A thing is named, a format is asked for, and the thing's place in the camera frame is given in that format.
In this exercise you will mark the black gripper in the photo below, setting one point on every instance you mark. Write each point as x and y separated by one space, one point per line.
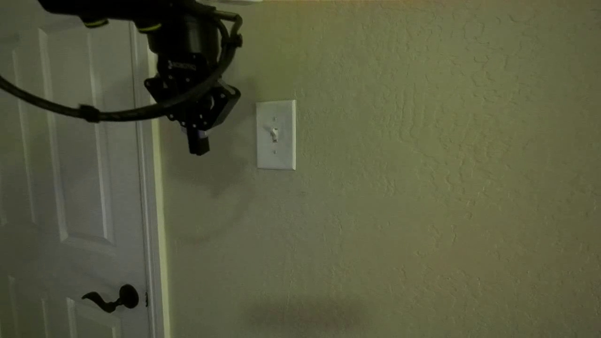
194 94

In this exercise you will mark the white light switch toggle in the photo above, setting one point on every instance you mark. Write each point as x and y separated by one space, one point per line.
275 131

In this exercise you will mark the white panelled door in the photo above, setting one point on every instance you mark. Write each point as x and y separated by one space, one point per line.
69 187

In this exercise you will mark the white light switch plate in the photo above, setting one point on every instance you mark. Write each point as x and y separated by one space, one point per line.
285 146

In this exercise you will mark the white door frame trim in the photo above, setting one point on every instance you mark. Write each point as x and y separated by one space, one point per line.
159 236

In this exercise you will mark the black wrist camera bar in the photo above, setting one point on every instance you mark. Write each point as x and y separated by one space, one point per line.
114 7

